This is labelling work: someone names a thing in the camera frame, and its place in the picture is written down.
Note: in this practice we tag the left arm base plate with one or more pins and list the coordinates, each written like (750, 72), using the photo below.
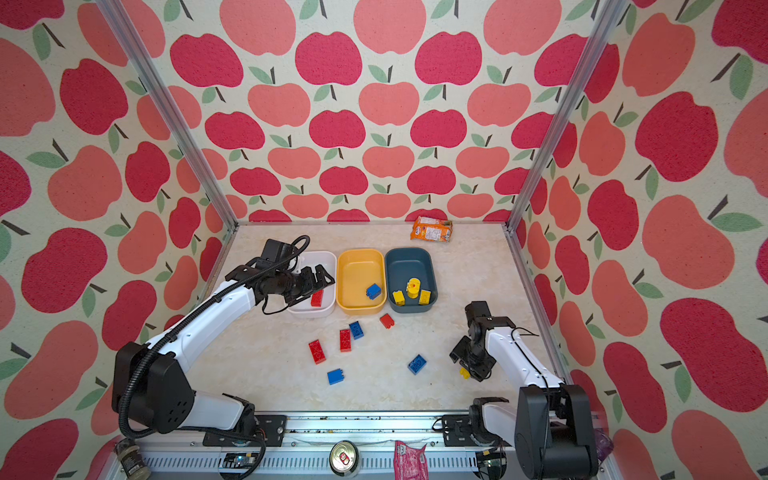
(270, 429)

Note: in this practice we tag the yellow round lego piece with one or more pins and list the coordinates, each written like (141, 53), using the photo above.
(413, 288)

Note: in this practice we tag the aluminium frame post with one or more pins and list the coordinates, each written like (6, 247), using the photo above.
(130, 40)
(605, 24)

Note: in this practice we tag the red lego brick tilted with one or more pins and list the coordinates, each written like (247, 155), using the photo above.
(317, 352)

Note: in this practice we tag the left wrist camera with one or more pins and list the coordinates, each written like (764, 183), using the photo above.
(274, 252)

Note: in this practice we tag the purple plastic bottle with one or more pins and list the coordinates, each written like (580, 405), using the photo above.
(604, 445)

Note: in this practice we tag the red lego brick upright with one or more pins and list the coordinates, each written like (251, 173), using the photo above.
(345, 341)

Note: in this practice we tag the green circuit board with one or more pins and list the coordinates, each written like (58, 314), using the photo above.
(238, 461)

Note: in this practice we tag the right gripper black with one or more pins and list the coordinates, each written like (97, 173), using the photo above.
(480, 373)

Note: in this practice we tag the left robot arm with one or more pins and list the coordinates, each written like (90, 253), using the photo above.
(151, 392)

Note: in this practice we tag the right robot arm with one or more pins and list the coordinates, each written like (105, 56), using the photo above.
(550, 425)

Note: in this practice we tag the front aluminium rail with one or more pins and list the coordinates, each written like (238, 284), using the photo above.
(308, 439)

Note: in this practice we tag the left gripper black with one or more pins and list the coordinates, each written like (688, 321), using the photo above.
(311, 284)

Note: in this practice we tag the blue lego beside red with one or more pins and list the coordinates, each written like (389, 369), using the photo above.
(356, 330)

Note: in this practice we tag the left aluminium frame post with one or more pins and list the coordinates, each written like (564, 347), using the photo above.
(130, 40)

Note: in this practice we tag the metal drink can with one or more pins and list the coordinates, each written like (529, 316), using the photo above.
(344, 459)

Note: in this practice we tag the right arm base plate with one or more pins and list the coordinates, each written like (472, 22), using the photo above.
(464, 430)

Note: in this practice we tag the right aluminium frame post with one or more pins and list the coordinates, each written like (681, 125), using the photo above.
(605, 24)

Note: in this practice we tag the small red lego brick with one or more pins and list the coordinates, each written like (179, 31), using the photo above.
(387, 321)

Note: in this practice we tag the white plastic container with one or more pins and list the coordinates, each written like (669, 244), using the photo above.
(328, 261)

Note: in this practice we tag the yellow plastic container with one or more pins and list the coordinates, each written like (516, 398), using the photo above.
(358, 269)

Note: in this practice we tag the blue lego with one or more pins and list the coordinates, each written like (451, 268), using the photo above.
(356, 330)
(335, 376)
(374, 291)
(416, 364)

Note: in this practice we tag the orange snack packet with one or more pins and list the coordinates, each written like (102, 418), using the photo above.
(432, 230)

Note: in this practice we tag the pink snack wrapper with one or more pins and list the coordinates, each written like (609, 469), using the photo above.
(410, 463)

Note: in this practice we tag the dark glass jar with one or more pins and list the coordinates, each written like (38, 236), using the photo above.
(130, 458)

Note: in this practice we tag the dark teal plastic container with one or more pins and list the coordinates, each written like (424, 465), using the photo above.
(403, 264)

